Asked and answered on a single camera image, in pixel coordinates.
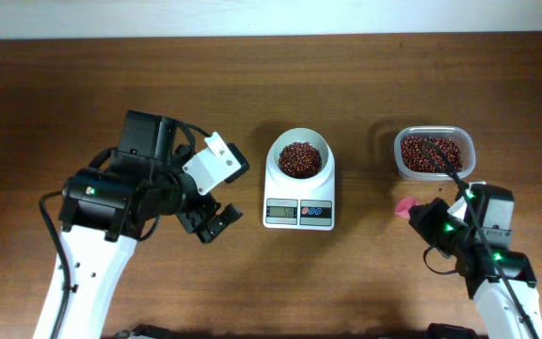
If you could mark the red beans in bowl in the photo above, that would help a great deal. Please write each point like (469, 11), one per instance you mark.
(300, 160)

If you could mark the white round bowl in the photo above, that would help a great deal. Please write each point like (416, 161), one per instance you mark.
(302, 135)

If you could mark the clear plastic container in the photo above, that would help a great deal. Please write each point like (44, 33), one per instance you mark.
(457, 135)

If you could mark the red adzuki beans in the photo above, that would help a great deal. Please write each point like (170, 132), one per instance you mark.
(415, 160)

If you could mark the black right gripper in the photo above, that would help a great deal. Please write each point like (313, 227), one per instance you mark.
(423, 216)

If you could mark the white digital kitchen scale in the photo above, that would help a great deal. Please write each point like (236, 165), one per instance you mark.
(300, 204)

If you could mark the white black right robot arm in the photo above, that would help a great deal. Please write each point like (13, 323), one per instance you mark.
(476, 231)

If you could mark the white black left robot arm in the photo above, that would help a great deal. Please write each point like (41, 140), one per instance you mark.
(117, 201)

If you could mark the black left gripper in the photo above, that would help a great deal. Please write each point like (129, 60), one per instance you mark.
(195, 222)

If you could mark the pink measuring scoop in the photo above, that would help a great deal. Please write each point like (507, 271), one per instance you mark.
(403, 206)

